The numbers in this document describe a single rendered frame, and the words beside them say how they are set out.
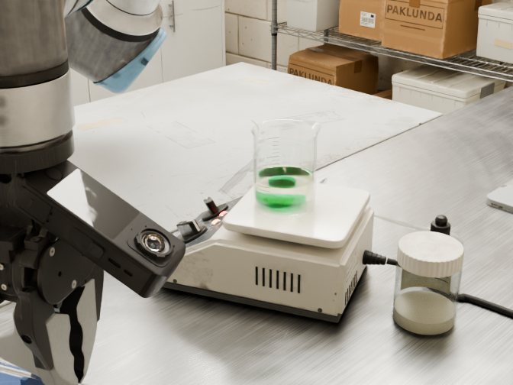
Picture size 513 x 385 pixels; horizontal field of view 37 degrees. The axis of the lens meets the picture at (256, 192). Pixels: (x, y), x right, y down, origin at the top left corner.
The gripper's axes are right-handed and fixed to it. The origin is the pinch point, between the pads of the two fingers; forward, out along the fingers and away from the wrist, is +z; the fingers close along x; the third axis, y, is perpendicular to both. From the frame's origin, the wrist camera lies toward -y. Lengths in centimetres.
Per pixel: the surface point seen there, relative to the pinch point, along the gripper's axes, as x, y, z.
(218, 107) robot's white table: -75, 19, 3
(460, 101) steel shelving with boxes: -248, -7, 52
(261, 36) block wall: -345, 107, 57
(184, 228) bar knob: -22.4, 1.1, -2.3
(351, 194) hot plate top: -29.6, -14.3, -5.4
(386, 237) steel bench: -38.0, -16.9, 3.4
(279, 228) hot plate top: -20.0, -9.8, -5.3
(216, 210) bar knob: -27.2, -0.4, -2.4
